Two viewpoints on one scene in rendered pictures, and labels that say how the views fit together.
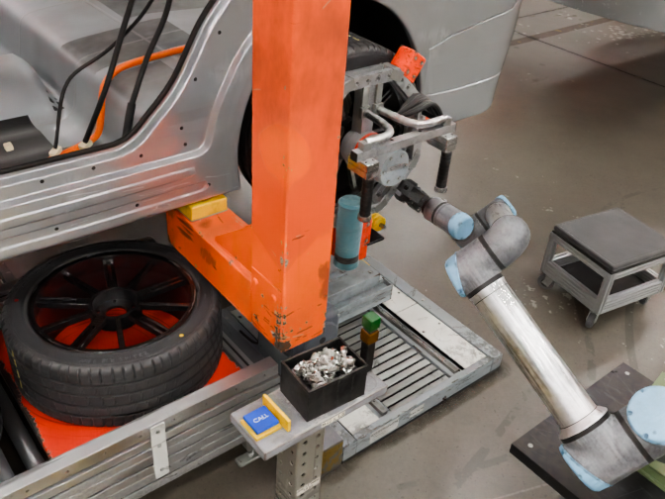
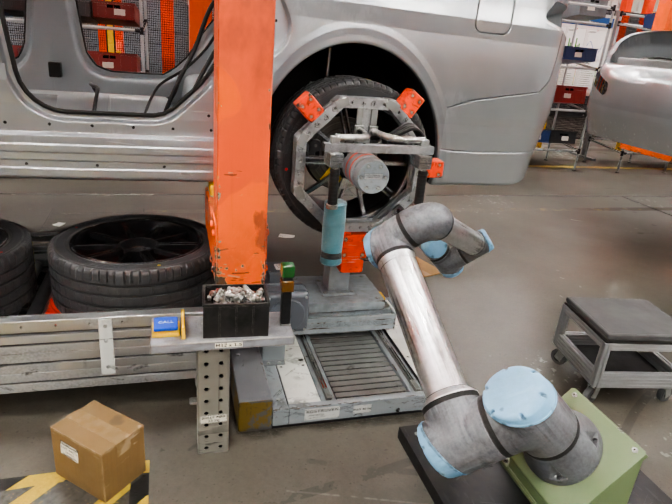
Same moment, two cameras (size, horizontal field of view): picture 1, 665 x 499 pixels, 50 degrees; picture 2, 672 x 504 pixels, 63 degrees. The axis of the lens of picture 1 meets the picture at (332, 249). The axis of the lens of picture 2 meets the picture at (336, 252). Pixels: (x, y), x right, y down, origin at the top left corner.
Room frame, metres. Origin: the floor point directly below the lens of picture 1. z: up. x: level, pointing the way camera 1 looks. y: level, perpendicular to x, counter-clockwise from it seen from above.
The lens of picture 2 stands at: (0.17, -0.89, 1.33)
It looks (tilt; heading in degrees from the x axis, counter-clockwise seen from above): 21 degrees down; 24
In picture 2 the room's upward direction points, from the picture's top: 5 degrees clockwise
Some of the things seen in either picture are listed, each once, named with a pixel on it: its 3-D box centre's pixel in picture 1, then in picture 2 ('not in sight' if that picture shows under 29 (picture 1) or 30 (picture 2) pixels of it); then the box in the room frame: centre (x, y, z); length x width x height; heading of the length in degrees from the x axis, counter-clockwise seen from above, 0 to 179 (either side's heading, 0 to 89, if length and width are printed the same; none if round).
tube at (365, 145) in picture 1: (366, 117); (348, 125); (2.05, -0.07, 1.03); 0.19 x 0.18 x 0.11; 41
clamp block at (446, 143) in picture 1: (441, 139); (421, 160); (2.16, -0.33, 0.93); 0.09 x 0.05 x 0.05; 41
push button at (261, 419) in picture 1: (260, 421); (165, 325); (1.31, 0.15, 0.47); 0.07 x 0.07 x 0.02; 41
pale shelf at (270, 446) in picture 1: (311, 402); (222, 331); (1.42, 0.02, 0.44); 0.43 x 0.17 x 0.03; 131
